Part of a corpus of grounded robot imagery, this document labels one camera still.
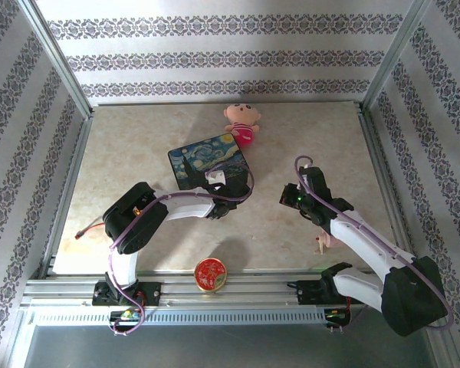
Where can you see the small circuit board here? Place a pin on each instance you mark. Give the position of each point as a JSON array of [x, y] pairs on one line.
[[337, 316], [126, 315]]

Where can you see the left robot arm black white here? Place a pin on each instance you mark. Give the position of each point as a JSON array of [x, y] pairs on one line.
[[134, 222]]

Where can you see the small right circuit board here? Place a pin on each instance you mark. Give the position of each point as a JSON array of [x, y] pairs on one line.
[[337, 316]]

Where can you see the small pink plastic toy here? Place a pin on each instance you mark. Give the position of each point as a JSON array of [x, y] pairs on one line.
[[324, 243]]

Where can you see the small left circuit board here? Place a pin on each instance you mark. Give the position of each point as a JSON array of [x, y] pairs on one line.
[[126, 315]]

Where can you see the starry night painted box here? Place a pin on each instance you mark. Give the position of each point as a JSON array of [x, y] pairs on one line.
[[199, 153]]

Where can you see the aluminium side rail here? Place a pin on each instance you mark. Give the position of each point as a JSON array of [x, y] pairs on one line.
[[74, 165], [383, 180]]

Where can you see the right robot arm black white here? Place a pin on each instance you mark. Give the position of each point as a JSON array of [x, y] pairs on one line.
[[368, 245]]

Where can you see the aluminium frame post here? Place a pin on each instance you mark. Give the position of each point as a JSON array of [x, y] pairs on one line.
[[57, 61], [391, 57]]

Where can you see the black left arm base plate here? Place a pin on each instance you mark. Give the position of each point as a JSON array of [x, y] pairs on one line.
[[151, 293]]

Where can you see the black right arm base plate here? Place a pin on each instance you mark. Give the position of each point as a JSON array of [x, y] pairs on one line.
[[310, 293]]

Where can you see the grey metal sheet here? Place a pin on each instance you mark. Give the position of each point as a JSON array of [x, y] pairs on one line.
[[230, 347]]

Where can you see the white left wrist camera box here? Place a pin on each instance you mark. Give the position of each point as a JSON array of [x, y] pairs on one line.
[[215, 177]]

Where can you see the pink plush doll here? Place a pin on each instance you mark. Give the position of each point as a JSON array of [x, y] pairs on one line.
[[240, 120]]

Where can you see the round red gold tin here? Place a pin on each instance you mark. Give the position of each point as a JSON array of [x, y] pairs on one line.
[[210, 275]]

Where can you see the aluminium mounting rail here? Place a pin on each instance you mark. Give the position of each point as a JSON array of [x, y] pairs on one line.
[[253, 295]]

